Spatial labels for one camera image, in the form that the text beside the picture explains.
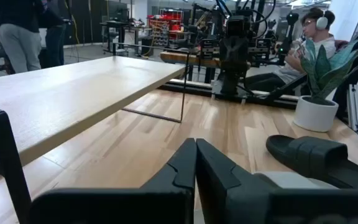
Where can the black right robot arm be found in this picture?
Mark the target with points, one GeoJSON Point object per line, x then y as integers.
{"type": "Point", "coordinates": [230, 82]}

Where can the green plant in white pot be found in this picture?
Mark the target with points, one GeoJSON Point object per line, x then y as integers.
{"type": "Point", "coordinates": [317, 115]}

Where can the grey rubber slide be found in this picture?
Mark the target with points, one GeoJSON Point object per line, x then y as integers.
{"type": "Point", "coordinates": [291, 181]}

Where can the red storage rack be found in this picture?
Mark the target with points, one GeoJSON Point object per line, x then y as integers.
{"type": "Point", "coordinates": [166, 28]}

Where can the black rubber slide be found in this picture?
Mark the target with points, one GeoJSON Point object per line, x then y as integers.
{"type": "Point", "coordinates": [315, 155]}

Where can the person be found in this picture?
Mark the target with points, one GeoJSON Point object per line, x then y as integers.
{"type": "Point", "coordinates": [319, 46]}
{"type": "Point", "coordinates": [20, 40]}
{"type": "Point", "coordinates": [54, 40]}

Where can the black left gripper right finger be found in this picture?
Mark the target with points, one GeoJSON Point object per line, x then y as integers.
{"type": "Point", "coordinates": [244, 202]}

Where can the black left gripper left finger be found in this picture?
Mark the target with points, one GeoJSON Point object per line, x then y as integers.
{"type": "Point", "coordinates": [154, 202]}

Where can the black background desk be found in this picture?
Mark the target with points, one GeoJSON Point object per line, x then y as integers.
{"type": "Point", "coordinates": [120, 28]}

